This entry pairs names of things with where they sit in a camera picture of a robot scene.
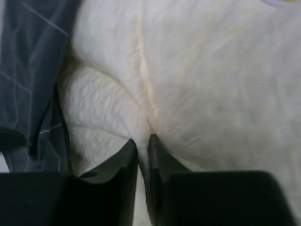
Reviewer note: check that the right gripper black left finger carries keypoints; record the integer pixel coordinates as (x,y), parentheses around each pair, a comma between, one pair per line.
(103,196)

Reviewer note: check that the cream yellow pillow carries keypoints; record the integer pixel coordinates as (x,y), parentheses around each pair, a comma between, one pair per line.
(219,81)

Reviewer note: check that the dark grey checked pillowcase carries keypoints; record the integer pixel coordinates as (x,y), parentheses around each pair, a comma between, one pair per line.
(34,35)

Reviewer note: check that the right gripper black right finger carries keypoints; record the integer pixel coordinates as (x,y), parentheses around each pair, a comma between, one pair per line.
(181,197)

